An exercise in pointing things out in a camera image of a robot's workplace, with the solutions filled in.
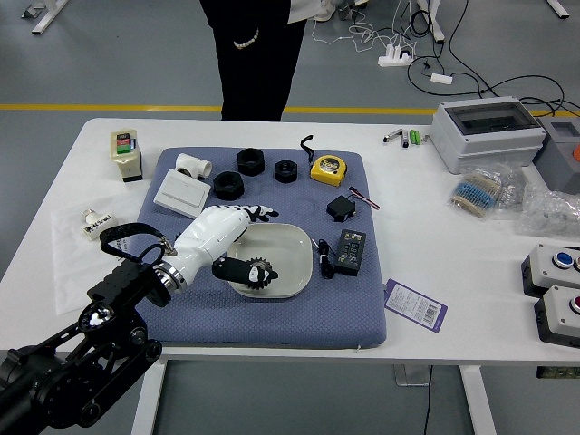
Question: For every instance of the white background table leg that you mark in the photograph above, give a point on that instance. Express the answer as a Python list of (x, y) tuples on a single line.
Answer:
[(436, 22), (558, 8), (47, 16)]

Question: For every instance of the grey under-table control box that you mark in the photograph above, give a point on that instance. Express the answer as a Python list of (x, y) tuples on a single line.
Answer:
[(411, 375)]

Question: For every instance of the clear bubble wrap bag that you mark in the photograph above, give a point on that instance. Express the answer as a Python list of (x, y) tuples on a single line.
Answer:
[(550, 210)]

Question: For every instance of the clear bag of components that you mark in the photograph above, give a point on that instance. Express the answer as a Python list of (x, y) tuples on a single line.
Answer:
[(512, 190)]

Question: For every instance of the blue-button control box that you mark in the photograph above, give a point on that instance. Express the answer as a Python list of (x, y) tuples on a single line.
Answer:
[(550, 272)]

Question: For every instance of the white table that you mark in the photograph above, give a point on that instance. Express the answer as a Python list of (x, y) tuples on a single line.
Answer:
[(430, 254)]

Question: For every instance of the white pipe tee fitting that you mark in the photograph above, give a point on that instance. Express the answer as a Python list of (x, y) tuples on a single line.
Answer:
[(192, 164)]

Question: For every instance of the red-button control box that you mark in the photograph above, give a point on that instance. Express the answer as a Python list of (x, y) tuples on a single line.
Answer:
[(559, 317)]

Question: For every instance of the large black hex nut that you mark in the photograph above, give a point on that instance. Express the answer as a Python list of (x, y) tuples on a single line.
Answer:
[(244, 167), (222, 189)]

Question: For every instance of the white power adapter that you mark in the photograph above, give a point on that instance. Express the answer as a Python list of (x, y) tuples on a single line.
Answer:
[(441, 79)]

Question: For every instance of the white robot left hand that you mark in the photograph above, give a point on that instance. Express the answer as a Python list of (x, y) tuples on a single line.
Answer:
[(213, 231)]

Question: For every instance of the beige push-button switch box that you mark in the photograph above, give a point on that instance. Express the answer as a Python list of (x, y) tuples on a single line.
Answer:
[(127, 158)]

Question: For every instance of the black digital display meter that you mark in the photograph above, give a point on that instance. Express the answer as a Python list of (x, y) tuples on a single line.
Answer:
[(350, 251)]

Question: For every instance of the green battery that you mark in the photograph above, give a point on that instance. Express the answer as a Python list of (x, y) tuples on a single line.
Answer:
[(418, 137), (412, 137)]

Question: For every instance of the grey box with orange button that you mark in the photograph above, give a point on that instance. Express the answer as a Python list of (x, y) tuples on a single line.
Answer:
[(559, 167)]

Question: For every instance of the small black hex nut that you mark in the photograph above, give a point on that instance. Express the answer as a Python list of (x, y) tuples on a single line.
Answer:
[(280, 174)]

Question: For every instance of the grey shoe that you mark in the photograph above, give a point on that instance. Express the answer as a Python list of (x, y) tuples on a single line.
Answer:
[(324, 17)]

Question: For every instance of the white labelled small fitting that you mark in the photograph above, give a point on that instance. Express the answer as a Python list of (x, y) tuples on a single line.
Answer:
[(95, 222)]

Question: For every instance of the person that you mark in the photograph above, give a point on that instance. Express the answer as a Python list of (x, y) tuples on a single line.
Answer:
[(254, 72)]

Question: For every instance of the purple paper tag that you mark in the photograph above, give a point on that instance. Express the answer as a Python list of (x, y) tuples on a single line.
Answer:
[(414, 300)]

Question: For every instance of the black and white stick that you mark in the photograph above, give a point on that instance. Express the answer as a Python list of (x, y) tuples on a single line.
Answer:
[(404, 140)]

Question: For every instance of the clear plastic bag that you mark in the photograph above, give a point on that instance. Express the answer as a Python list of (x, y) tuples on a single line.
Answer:
[(72, 272)]

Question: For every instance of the yellow tape measure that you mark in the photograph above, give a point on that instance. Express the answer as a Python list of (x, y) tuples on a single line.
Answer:
[(328, 170)]

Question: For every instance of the white wall switch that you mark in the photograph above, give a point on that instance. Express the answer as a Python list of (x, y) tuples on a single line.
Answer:
[(181, 194)]

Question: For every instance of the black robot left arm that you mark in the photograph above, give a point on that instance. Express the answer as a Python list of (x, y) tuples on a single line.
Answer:
[(113, 290)]

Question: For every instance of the white square plate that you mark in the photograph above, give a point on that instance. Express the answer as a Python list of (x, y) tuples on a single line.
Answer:
[(290, 254)]

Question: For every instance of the bag of blue resistors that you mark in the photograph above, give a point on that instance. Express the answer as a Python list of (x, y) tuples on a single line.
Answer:
[(473, 192)]

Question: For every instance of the large black gear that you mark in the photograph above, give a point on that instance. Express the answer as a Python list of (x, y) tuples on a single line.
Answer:
[(260, 290)]

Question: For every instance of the grey electrical enclosure box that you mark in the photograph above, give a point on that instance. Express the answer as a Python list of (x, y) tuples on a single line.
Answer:
[(489, 140)]

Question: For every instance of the white power strip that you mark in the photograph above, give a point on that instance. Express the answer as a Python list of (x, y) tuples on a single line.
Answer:
[(394, 59)]

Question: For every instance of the blue-grey cushion mat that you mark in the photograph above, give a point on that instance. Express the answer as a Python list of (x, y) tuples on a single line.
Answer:
[(272, 317)]

